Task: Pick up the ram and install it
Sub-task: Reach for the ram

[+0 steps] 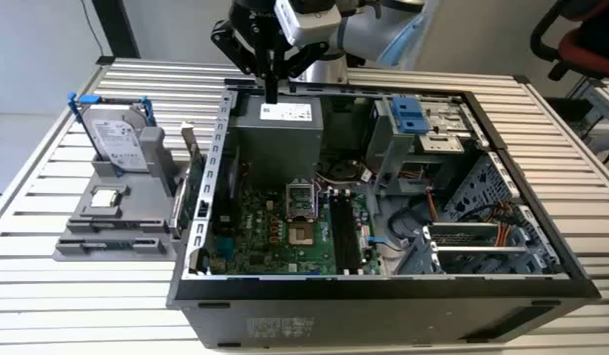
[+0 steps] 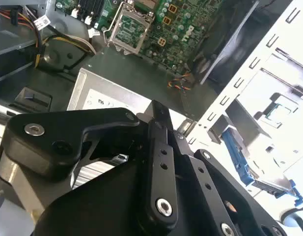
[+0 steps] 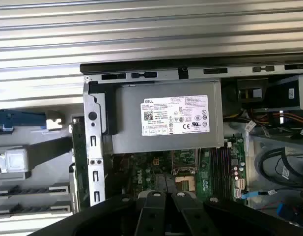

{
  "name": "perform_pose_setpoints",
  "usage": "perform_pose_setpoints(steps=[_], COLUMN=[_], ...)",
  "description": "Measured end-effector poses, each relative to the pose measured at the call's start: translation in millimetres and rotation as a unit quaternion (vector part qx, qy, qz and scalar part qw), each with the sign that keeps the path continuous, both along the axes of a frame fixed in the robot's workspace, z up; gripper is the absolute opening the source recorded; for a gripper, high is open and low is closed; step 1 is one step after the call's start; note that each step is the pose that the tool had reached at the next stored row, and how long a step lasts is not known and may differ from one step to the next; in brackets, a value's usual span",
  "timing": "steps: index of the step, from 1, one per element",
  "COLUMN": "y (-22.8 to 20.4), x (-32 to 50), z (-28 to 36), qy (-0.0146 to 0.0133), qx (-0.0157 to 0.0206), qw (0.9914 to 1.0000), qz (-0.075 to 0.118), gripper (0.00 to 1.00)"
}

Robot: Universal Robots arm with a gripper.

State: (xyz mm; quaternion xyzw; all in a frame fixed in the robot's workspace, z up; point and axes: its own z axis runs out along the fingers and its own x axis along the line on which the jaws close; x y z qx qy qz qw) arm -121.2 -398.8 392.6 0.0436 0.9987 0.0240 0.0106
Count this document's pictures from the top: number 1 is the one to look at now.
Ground orange yellow disk wires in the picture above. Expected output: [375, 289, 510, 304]
[494, 201, 518, 248]

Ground grey parts rack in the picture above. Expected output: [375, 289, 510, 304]
[54, 127, 186, 263]

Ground blue expansion slot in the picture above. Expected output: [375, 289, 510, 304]
[244, 271, 320, 277]

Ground black grey PC case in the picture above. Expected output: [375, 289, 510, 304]
[164, 77, 603, 351]

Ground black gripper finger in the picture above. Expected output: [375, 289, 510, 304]
[209, 18, 273, 105]
[271, 41, 331, 105]

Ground black vertical post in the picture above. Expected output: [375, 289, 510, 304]
[93, 0, 141, 66]

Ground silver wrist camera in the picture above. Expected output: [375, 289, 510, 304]
[273, 0, 341, 46]

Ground black case fan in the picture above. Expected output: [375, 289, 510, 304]
[217, 146, 244, 225]

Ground thick black data cable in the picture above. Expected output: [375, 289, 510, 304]
[385, 206, 428, 243]

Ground CPU socket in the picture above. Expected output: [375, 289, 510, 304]
[287, 220, 320, 248]

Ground black red office chair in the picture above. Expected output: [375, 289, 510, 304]
[528, 0, 609, 81]

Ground orange red drive wires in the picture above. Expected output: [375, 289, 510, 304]
[399, 164, 438, 223]

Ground aluminium side table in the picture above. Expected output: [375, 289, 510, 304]
[573, 78, 609, 163]

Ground blue plastic drive latch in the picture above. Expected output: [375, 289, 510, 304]
[389, 95, 428, 136]

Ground silver CPU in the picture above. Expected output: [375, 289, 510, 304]
[89, 189, 121, 207]

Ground green RAM stick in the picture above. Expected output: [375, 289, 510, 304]
[78, 240, 140, 249]
[85, 220, 142, 228]

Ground grey metal drive bay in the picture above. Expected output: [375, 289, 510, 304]
[364, 94, 478, 195]

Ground hard disk in blue carrier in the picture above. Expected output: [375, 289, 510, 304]
[65, 94, 157, 177]

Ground grey power supply unit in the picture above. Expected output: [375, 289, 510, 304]
[226, 94, 325, 188]

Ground white yellow power wire bundle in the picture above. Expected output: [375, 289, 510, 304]
[312, 157, 372, 188]

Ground black RAM slot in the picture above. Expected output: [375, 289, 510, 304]
[345, 189, 363, 275]
[335, 189, 351, 275]
[328, 189, 345, 275]
[340, 189, 357, 275]

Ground green graphics card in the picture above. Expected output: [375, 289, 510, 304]
[168, 121, 209, 237]

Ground grey metal disk cage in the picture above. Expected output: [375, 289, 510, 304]
[396, 220, 564, 277]

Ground metal socket cover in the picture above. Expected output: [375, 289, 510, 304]
[284, 180, 319, 222]

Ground green motherboard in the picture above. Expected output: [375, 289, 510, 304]
[206, 183, 383, 277]

